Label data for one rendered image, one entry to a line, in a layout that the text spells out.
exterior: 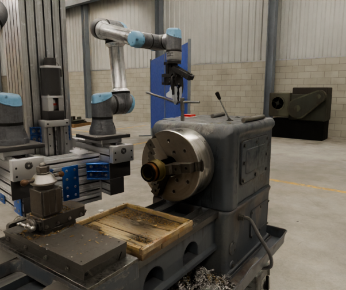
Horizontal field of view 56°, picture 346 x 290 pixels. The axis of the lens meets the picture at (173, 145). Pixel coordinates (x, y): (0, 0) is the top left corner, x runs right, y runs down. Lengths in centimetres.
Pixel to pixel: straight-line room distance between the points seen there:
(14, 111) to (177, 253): 94
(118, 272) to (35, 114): 113
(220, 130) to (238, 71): 1092
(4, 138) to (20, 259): 68
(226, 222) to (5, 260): 90
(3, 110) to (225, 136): 98
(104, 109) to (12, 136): 50
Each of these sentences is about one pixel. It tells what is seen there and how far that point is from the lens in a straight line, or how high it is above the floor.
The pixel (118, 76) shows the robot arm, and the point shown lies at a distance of 195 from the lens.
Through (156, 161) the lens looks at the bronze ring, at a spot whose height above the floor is 112.
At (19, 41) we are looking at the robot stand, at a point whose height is 165.
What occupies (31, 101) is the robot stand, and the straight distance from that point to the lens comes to 188.
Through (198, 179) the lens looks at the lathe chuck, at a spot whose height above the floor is 105.
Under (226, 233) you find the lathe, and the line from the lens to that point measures 156.
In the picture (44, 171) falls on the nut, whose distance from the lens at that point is 108.
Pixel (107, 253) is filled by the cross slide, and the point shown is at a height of 97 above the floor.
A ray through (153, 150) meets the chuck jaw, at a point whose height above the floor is 116.
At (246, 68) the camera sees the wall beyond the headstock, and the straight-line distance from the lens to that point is 1220.
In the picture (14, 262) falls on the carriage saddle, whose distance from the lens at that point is 114.
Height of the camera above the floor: 140
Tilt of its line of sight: 9 degrees down
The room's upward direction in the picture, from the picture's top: straight up
